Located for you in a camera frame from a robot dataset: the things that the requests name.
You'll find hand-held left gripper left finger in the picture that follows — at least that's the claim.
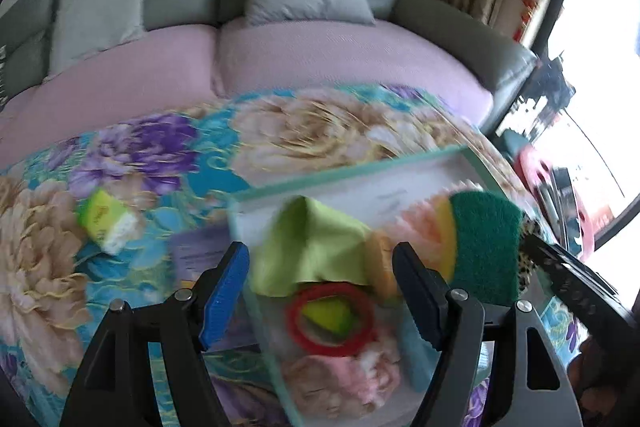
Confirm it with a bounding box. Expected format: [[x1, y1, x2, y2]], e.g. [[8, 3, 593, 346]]
[[59, 241, 251, 427]]

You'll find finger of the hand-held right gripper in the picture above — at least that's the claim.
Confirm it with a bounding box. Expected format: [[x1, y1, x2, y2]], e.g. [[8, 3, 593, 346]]
[[520, 232, 628, 343]]

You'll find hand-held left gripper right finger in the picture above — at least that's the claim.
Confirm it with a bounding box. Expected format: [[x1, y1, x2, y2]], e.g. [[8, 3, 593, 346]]
[[392, 241, 586, 427]]

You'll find red lid jar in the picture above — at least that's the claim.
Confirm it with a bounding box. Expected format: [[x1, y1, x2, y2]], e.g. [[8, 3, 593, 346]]
[[285, 283, 376, 357]]

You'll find green yellow sponge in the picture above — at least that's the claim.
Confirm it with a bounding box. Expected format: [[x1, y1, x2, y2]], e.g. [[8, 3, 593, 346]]
[[432, 192, 523, 308]]

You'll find green cloth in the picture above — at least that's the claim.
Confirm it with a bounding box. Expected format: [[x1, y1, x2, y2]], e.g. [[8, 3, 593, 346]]
[[248, 196, 373, 298]]

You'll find teal shallow box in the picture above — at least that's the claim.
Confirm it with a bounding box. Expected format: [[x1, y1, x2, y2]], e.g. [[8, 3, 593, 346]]
[[227, 146, 551, 427]]

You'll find pink lace cloth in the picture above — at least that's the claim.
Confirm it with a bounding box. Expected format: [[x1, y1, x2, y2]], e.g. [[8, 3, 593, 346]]
[[282, 332, 403, 418]]

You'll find purple cartoon wipes pack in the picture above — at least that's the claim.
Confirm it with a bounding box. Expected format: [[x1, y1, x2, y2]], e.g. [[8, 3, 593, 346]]
[[167, 224, 261, 353]]

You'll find leopard print scrunchie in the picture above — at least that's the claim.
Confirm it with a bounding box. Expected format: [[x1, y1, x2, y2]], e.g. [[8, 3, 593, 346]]
[[515, 212, 543, 293]]

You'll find coral fluffy scrunchie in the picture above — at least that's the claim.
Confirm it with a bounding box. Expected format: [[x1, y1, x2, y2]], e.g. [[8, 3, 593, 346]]
[[400, 197, 451, 268]]

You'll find green tissue pack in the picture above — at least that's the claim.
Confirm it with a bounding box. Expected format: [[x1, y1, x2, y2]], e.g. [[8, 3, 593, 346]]
[[76, 188, 138, 255]]

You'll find floral printed blanket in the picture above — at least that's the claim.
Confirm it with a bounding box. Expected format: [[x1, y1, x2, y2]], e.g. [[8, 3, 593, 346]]
[[0, 84, 591, 427]]

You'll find pink ribbed sofa seat cushion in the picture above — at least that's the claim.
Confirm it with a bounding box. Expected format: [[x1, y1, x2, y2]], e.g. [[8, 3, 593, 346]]
[[214, 18, 493, 132], [0, 24, 221, 168]]

